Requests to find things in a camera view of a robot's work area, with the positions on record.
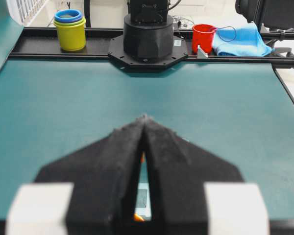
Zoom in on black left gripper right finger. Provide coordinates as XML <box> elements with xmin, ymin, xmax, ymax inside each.
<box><xmin>142</xmin><ymin>115</ymin><xmax>270</xmax><ymax>235</ymax></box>

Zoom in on black table frame rail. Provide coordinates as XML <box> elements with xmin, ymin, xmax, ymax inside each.
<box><xmin>9</xmin><ymin>27</ymin><xmax>294</xmax><ymax>69</ymax></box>

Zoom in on black office chair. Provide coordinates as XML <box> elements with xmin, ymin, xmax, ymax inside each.
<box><xmin>235</xmin><ymin>0</ymin><xmax>294</xmax><ymax>68</ymax></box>

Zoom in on red plastic cup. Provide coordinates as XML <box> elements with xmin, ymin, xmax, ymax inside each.
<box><xmin>192</xmin><ymin>24</ymin><xmax>216</xmax><ymax>54</ymax></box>

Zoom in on light blue cloth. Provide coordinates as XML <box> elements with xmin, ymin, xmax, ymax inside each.
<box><xmin>212</xmin><ymin>22</ymin><xmax>274</xmax><ymax>57</ymax></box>

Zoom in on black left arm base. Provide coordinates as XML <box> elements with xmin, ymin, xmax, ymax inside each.
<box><xmin>108</xmin><ymin>14</ymin><xmax>188</xmax><ymax>69</ymax></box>

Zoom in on stacked yellow-green blue cups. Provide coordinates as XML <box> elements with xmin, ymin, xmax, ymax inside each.
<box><xmin>53</xmin><ymin>9</ymin><xmax>86</xmax><ymax>51</ymax></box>

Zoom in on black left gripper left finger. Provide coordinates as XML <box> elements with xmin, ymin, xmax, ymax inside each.
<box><xmin>6</xmin><ymin>115</ymin><xmax>146</xmax><ymax>235</ymax></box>

